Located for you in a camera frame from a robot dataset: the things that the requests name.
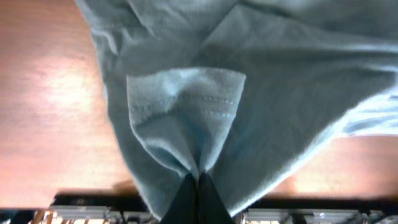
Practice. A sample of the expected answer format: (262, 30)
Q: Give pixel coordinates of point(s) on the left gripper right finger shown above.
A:
(211, 210)

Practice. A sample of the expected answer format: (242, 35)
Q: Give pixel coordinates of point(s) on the light blue t-shirt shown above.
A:
(244, 91)

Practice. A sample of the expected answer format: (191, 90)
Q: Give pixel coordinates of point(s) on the metal rail below table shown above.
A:
(74, 214)

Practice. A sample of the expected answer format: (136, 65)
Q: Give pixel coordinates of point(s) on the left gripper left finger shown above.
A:
(182, 210)

